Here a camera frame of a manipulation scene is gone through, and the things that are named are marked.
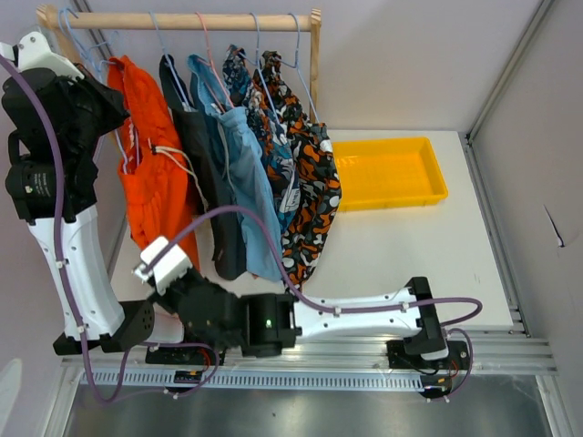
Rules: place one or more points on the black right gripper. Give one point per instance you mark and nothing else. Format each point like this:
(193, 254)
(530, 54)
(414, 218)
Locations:
(163, 300)

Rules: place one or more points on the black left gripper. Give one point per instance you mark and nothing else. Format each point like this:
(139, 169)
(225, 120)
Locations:
(111, 99)

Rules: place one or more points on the blue hanger of orange shorts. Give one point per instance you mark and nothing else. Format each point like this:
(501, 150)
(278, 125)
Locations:
(102, 69)

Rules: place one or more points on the blue hanger of dark shorts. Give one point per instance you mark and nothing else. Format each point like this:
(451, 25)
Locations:
(169, 62)

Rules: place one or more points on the dark grey shorts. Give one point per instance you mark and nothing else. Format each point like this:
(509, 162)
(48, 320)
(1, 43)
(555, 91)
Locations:
(201, 142)

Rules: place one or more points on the light blue shorts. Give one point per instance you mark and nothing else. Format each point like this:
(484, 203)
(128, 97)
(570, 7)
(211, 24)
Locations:
(244, 171)

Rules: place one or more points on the pink wire hanger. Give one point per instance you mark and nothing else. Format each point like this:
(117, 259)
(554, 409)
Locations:
(211, 63)

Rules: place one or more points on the blue orange patterned shorts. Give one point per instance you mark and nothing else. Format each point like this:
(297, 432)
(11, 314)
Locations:
(249, 90)

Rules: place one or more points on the blue hanger of patterned shorts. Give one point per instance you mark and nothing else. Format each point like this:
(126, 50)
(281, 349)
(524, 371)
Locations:
(256, 62)

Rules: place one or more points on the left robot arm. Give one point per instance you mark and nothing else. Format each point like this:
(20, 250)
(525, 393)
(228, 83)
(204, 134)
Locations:
(53, 192)

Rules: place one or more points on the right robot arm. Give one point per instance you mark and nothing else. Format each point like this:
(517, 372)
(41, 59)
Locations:
(264, 325)

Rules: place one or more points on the empty light blue hanger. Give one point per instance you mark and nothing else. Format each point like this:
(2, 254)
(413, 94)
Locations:
(77, 36)

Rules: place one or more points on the black orange camo shorts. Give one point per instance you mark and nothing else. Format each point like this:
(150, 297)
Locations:
(319, 183)

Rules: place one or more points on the blue hanger of camo shorts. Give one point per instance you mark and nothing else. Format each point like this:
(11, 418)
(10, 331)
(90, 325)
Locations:
(296, 65)

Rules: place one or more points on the wooden clothes rack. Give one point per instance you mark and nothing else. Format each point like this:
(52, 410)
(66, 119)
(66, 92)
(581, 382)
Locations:
(49, 17)

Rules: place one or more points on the yellow plastic tray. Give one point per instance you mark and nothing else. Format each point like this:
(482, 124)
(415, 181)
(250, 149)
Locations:
(388, 173)

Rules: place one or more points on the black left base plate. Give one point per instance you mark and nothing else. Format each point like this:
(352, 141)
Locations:
(183, 354)

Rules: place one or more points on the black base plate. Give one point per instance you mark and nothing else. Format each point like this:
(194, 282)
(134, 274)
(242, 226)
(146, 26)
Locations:
(183, 354)
(457, 358)

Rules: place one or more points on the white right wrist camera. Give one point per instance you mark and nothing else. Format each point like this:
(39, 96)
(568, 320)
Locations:
(159, 264)

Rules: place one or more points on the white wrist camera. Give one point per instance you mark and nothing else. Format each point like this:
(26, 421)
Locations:
(34, 51)
(159, 264)

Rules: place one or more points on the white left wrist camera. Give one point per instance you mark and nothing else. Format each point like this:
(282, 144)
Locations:
(34, 51)

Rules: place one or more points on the aluminium mounting rail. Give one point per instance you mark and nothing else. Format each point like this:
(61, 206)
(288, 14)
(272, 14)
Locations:
(337, 364)

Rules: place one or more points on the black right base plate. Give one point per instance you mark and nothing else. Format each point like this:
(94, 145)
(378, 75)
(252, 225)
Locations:
(457, 358)

